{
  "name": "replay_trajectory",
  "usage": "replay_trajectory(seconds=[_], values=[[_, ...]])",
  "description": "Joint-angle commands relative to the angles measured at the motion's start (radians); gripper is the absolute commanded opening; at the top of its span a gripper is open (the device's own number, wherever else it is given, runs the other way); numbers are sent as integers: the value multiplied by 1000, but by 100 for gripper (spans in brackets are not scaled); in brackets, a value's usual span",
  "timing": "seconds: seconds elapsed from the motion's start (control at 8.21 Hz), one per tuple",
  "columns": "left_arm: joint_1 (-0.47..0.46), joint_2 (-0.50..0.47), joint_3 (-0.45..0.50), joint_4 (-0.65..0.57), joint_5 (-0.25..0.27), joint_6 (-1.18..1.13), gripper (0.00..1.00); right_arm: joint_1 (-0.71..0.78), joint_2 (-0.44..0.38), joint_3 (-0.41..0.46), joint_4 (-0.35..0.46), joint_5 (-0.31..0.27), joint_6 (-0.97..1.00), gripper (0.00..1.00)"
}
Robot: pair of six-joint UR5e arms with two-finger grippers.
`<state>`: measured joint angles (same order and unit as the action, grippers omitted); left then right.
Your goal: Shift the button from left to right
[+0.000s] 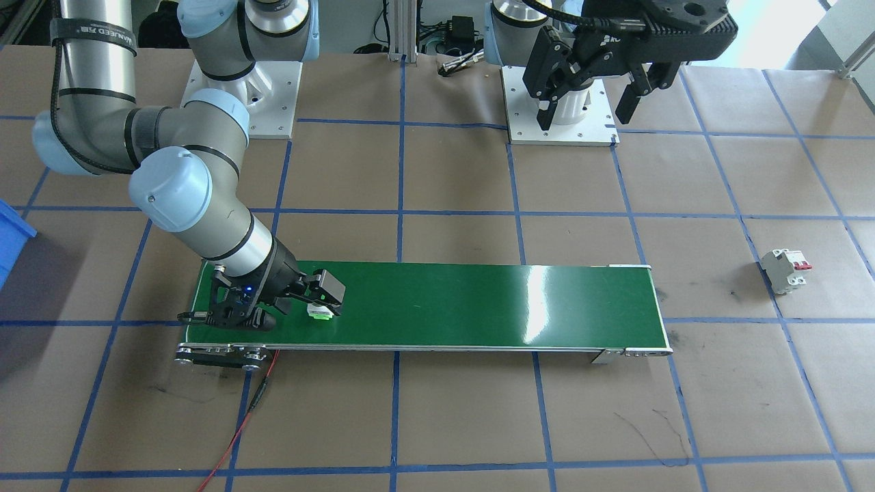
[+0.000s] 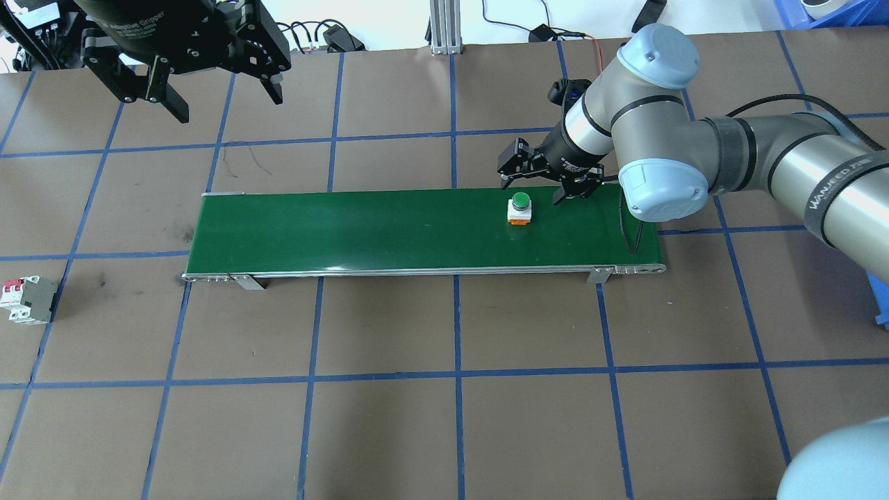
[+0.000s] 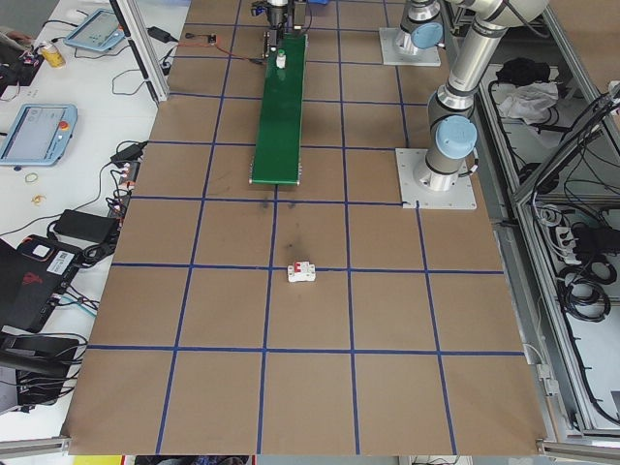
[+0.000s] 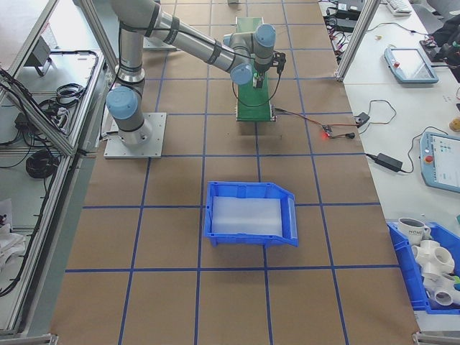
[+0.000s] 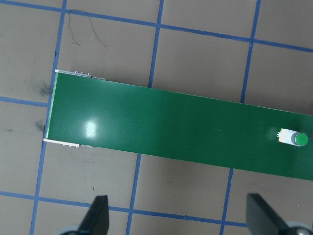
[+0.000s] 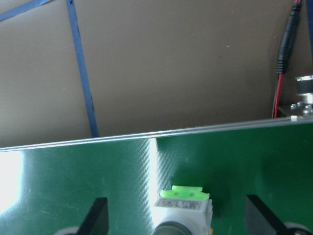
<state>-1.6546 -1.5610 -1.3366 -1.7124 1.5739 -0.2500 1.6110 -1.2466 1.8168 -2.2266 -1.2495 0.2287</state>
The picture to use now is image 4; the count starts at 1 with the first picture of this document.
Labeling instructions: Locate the green conveyor belt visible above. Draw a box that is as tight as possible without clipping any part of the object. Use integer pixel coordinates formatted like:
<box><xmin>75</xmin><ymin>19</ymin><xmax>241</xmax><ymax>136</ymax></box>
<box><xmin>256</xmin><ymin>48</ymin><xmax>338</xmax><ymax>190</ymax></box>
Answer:
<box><xmin>234</xmin><ymin>16</ymin><xmax>278</xmax><ymax>124</ymax></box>

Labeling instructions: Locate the power strip with red switches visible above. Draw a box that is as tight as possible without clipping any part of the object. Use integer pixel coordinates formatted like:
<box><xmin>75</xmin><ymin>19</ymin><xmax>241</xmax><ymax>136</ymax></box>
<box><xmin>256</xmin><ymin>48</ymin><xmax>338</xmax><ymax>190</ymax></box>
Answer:
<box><xmin>327</xmin><ymin>14</ymin><xmax>346</xmax><ymax>57</ymax></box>

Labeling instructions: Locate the black power adapter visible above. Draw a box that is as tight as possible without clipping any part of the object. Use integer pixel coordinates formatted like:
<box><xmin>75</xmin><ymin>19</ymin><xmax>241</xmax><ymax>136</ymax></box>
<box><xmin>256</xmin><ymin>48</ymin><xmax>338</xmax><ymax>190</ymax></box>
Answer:
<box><xmin>336</xmin><ymin>16</ymin><xmax>362</xmax><ymax>32</ymax></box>
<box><xmin>364</xmin><ymin>152</ymin><xmax>404</xmax><ymax>173</ymax></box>

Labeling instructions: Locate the black computer with labels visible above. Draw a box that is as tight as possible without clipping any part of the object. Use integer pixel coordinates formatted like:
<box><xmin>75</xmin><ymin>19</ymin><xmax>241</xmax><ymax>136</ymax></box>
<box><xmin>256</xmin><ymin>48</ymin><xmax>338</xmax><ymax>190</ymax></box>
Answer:
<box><xmin>336</xmin><ymin>0</ymin><xmax>364</xmax><ymax>14</ymax></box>

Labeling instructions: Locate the blue teach pendant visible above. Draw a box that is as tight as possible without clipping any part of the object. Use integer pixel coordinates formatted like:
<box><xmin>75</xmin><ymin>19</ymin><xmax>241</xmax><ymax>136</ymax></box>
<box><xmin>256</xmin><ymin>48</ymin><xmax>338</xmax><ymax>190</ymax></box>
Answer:
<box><xmin>418</xmin><ymin>129</ymin><xmax>460</xmax><ymax>190</ymax></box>
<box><xmin>384</xmin><ymin>45</ymin><xmax>440</xmax><ymax>86</ymax></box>

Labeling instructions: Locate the white keyboard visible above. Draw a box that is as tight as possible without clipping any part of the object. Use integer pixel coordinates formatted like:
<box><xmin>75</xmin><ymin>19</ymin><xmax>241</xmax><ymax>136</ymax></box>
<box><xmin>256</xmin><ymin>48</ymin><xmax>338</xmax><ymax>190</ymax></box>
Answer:
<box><xmin>386</xmin><ymin>0</ymin><xmax>413</xmax><ymax>17</ymax></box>

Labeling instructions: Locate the blue plastic bin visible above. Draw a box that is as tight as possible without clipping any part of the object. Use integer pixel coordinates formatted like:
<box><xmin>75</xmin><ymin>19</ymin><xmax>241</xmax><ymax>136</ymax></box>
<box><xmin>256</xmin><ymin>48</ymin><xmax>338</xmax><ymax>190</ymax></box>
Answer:
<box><xmin>203</xmin><ymin>180</ymin><xmax>300</xmax><ymax>249</ymax></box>

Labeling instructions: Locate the white mug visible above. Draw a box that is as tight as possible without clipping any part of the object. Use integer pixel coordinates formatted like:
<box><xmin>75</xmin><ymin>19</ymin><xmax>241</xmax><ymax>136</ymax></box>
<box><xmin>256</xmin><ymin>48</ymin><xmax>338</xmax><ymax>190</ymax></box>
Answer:
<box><xmin>397</xmin><ymin>217</ymin><xmax>432</xmax><ymax>240</ymax></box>

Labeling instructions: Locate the grey metal box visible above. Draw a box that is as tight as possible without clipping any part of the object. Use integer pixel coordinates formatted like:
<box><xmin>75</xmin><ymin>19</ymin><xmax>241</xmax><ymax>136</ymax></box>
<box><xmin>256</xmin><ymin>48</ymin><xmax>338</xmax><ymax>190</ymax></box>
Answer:
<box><xmin>24</xmin><ymin>35</ymin><xmax>55</xmax><ymax>76</ymax></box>

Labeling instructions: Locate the blue bin with pipe fittings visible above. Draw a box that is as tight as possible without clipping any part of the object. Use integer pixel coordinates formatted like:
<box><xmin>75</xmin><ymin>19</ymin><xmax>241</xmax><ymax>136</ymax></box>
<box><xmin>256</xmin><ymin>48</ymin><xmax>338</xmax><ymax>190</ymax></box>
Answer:
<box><xmin>386</xmin><ymin>219</ymin><xmax>460</xmax><ymax>316</ymax></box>

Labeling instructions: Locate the white pipe cross fitting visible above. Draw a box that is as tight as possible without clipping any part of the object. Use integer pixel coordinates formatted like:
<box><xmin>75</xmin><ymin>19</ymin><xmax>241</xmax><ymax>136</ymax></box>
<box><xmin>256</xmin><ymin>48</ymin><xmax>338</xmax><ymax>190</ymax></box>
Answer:
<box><xmin>411</xmin><ymin>239</ymin><xmax>456</xmax><ymax>277</ymax></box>

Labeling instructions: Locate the white cloth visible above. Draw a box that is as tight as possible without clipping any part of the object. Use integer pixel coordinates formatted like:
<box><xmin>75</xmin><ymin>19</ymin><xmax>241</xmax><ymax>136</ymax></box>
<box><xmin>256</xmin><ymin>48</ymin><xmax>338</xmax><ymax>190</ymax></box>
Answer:
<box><xmin>0</xmin><ymin>199</ymin><xmax>28</xmax><ymax>277</ymax></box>

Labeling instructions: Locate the aluminium extrusion bar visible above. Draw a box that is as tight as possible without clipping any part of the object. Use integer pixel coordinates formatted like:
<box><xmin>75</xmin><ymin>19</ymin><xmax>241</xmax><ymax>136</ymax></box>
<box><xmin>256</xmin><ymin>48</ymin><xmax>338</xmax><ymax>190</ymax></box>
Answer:
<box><xmin>0</xmin><ymin>333</ymin><xmax>58</xmax><ymax>345</ymax></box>
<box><xmin>411</xmin><ymin>332</ymin><xmax>460</xmax><ymax>345</ymax></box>

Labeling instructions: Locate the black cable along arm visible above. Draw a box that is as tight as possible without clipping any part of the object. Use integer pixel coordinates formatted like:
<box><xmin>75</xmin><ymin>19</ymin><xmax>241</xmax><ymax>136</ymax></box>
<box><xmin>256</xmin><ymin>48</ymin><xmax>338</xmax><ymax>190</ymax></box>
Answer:
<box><xmin>114</xmin><ymin>21</ymin><xmax>288</xmax><ymax>109</ymax></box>

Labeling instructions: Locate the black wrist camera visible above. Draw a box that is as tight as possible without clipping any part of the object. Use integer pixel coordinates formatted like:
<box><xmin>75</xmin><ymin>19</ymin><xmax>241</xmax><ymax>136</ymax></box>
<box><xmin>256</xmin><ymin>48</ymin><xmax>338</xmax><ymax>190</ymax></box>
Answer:
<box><xmin>272</xmin><ymin>51</ymin><xmax>288</xmax><ymax>75</ymax></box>

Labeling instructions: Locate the red black motor wire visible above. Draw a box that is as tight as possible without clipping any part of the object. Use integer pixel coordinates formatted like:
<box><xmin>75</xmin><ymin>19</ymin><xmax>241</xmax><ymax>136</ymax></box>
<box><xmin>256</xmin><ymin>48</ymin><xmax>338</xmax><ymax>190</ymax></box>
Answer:
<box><xmin>275</xmin><ymin>107</ymin><xmax>324</xmax><ymax>129</ymax></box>

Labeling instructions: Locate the aluminium extrusion post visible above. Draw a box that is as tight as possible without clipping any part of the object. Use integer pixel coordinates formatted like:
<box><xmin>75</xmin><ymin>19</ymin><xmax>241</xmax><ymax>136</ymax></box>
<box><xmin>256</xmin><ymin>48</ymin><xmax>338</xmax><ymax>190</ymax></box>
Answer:
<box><xmin>336</xmin><ymin>0</ymin><xmax>377</xmax><ymax>83</ymax></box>

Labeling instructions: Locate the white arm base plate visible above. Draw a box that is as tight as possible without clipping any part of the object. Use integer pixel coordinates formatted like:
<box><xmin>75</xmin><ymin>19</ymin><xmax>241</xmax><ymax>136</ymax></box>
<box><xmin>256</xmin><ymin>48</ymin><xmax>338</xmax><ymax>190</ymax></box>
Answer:
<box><xmin>103</xmin><ymin>111</ymin><xmax>168</xmax><ymax>160</ymax></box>
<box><xmin>142</xmin><ymin>37</ymin><xmax>178</xmax><ymax>52</ymax></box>

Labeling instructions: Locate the V-shaped metal bar frame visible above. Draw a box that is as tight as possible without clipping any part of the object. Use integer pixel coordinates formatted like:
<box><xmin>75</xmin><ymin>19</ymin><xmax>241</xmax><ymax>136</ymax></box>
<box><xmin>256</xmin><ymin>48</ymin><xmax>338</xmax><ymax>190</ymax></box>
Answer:
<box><xmin>0</xmin><ymin>0</ymin><xmax>121</xmax><ymax>337</ymax></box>

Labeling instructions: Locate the black cable coil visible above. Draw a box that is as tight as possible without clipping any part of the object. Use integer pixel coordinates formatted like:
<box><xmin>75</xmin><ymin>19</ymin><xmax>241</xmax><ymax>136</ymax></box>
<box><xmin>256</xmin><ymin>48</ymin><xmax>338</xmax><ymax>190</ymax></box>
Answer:
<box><xmin>24</xmin><ymin>149</ymin><xmax>60</xmax><ymax>180</ymax></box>

